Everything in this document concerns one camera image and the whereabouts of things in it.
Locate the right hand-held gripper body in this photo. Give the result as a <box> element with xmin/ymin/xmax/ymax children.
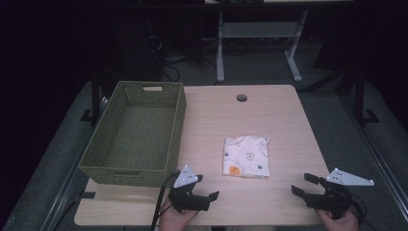
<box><xmin>302</xmin><ymin>167</ymin><xmax>375</xmax><ymax>221</ymax></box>

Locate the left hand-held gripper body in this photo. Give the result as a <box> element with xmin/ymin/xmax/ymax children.
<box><xmin>167</xmin><ymin>165</ymin><xmax>213</xmax><ymax>214</ymax></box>

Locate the printed cream cloth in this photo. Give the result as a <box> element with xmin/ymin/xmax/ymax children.
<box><xmin>222</xmin><ymin>135</ymin><xmax>271</xmax><ymax>179</ymax></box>

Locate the green woven basket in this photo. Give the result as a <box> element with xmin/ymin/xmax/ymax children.
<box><xmin>78</xmin><ymin>80</ymin><xmax>188</xmax><ymax>189</ymax></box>

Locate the person's left hand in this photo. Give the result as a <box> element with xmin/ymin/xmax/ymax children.
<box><xmin>158</xmin><ymin>197</ymin><xmax>200</xmax><ymax>231</ymax></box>

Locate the person's right hand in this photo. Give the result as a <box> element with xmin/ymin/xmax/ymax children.
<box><xmin>316</xmin><ymin>209</ymin><xmax>360</xmax><ymax>231</ymax></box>

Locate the black metal stand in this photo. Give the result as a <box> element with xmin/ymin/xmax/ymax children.
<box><xmin>80</xmin><ymin>68</ymin><xmax>104</xmax><ymax>125</ymax></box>
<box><xmin>352</xmin><ymin>67</ymin><xmax>380</xmax><ymax>127</ymax></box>

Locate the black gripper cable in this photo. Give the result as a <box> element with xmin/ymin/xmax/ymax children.
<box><xmin>150</xmin><ymin>171</ymin><xmax>181</xmax><ymax>231</ymax></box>
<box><xmin>349</xmin><ymin>192</ymin><xmax>370</xmax><ymax>227</ymax></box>

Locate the bundle of floor cables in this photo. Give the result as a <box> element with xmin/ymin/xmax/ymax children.
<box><xmin>145</xmin><ymin>17</ymin><xmax>219</xmax><ymax>83</ymax></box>

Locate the grey metal desk frame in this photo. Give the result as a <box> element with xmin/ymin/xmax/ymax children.
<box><xmin>216</xmin><ymin>9</ymin><xmax>310</xmax><ymax>84</ymax></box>

